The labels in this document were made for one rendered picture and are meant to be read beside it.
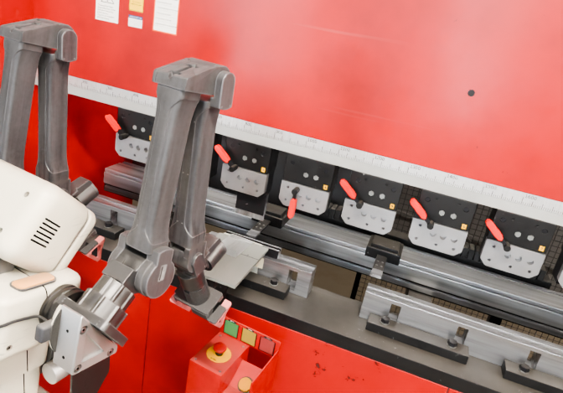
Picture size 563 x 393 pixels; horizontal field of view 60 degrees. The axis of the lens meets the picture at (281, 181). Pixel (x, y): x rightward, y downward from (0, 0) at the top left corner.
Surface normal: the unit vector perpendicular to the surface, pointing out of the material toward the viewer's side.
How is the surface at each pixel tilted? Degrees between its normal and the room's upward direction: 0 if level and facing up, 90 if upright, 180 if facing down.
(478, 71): 90
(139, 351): 90
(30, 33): 90
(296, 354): 90
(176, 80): 80
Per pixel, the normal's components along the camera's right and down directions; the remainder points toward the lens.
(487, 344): -0.32, 0.28
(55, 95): 0.83, 0.33
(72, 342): -0.46, 0.09
